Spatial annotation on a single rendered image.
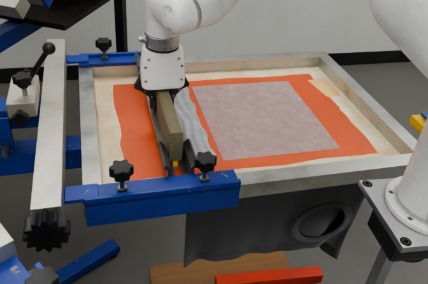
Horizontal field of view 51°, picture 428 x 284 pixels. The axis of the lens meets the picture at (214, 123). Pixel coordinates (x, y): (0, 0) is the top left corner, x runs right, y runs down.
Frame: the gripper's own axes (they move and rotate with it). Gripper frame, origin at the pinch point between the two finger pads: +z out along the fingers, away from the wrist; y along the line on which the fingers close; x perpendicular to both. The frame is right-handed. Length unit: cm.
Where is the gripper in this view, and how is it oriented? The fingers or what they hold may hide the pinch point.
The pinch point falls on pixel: (161, 102)
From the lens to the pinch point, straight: 109.7
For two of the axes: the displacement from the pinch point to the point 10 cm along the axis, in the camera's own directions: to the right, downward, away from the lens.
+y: 9.6, -0.8, 2.5
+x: -2.5, -5.6, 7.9
